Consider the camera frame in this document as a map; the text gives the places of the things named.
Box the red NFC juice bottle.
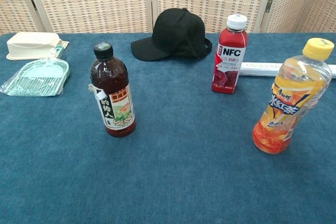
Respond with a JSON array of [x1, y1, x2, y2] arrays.
[[211, 14, 249, 95]]

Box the iced tea bottle yellow cap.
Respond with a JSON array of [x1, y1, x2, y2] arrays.
[[252, 37, 334, 155]]

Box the dark tea bottle black cap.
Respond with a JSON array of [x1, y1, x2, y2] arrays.
[[89, 42, 137, 138]]

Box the black baseball cap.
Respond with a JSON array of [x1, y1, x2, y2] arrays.
[[130, 7, 212, 61]]

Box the blue tablecloth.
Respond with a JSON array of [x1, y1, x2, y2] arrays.
[[0, 32, 336, 224]]

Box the long white toothpaste box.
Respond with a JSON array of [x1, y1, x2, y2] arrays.
[[240, 62, 336, 79]]

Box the teal dustpan in plastic bag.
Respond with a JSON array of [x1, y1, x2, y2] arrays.
[[0, 46, 71, 97]]

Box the cream pulp lunch box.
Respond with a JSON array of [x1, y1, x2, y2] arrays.
[[6, 31, 69, 61]]

